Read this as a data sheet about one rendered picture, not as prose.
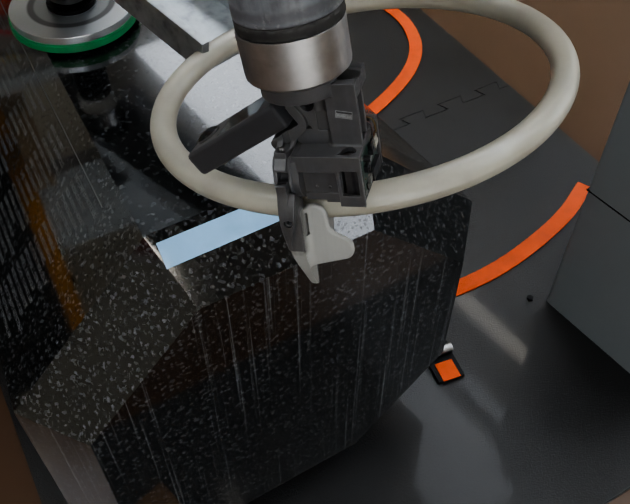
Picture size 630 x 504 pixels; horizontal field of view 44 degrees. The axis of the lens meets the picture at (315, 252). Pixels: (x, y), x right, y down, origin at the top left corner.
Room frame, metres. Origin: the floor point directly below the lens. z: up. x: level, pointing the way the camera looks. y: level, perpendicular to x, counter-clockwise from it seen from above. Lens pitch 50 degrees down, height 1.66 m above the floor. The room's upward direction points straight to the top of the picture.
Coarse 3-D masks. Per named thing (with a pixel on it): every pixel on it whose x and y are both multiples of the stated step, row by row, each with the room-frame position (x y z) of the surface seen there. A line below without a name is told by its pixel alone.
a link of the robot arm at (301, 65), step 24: (336, 24) 0.52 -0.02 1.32; (240, 48) 0.52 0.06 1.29; (264, 48) 0.50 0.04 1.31; (288, 48) 0.50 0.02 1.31; (312, 48) 0.50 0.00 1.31; (336, 48) 0.51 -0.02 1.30; (264, 72) 0.50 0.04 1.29; (288, 72) 0.49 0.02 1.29; (312, 72) 0.50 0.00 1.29; (336, 72) 0.50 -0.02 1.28
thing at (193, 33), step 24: (120, 0) 0.97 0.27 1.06; (144, 0) 0.92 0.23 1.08; (168, 0) 0.98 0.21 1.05; (192, 0) 0.99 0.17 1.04; (216, 0) 0.99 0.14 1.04; (144, 24) 0.93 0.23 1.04; (168, 24) 0.89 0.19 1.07; (192, 24) 0.94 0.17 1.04; (216, 24) 0.94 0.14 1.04; (192, 48) 0.86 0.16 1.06
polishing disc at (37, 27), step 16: (16, 0) 1.21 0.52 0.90; (32, 0) 1.21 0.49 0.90; (96, 0) 1.21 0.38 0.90; (112, 0) 1.21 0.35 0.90; (16, 16) 1.16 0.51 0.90; (32, 16) 1.16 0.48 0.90; (48, 16) 1.16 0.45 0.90; (80, 16) 1.16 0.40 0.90; (96, 16) 1.16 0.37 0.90; (112, 16) 1.16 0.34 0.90; (128, 16) 1.17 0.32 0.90; (32, 32) 1.11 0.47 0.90; (48, 32) 1.11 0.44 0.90; (64, 32) 1.11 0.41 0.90; (80, 32) 1.11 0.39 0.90; (96, 32) 1.12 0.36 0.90
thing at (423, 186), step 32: (352, 0) 0.95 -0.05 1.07; (384, 0) 0.95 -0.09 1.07; (416, 0) 0.93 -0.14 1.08; (448, 0) 0.91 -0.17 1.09; (480, 0) 0.88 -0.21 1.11; (512, 0) 0.86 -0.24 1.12; (544, 32) 0.77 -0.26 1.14; (192, 64) 0.82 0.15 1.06; (576, 64) 0.69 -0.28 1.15; (160, 96) 0.74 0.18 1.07; (544, 96) 0.63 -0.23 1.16; (160, 128) 0.67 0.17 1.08; (512, 128) 0.58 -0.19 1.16; (544, 128) 0.58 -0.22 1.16; (160, 160) 0.62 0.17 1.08; (480, 160) 0.53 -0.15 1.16; (512, 160) 0.54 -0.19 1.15; (224, 192) 0.54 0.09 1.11; (256, 192) 0.52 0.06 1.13; (384, 192) 0.50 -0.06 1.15; (416, 192) 0.50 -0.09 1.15; (448, 192) 0.51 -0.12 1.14
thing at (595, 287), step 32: (608, 160) 1.21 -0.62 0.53; (608, 192) 1.19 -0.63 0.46; (576, 224) 1.22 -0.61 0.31; (608, 224) 1.16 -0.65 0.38; (576, 256) 1.20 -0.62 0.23; (608, 256) 1.14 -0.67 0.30; (576, 288) 1.17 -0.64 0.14; (608, 288) 1.11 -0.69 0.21; (576, 320) 1.15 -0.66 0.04; (608, 320) 1.09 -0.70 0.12; (608, 352) 1.06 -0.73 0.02
